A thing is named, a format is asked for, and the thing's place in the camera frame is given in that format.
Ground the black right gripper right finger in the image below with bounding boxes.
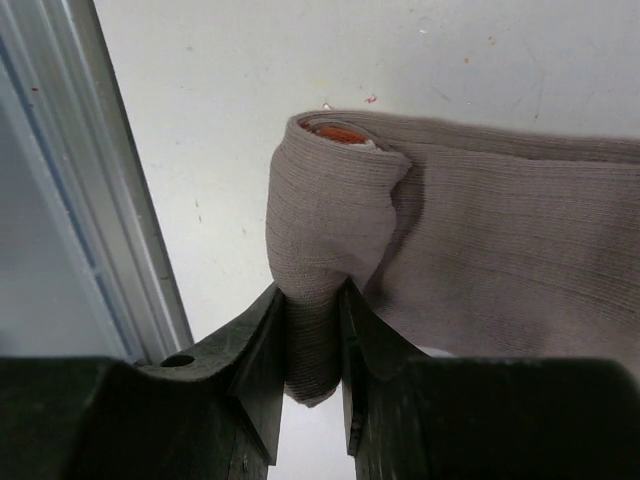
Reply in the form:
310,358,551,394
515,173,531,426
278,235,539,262
339,283,639,479

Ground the aluminium extrusion rail frame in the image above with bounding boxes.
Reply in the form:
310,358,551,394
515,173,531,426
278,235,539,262
1,1,193,364

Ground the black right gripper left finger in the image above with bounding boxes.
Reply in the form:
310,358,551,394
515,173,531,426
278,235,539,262
1,287,284,479

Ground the beige sock with rust stripes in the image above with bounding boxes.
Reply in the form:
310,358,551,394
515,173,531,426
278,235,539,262
265,110,639,407

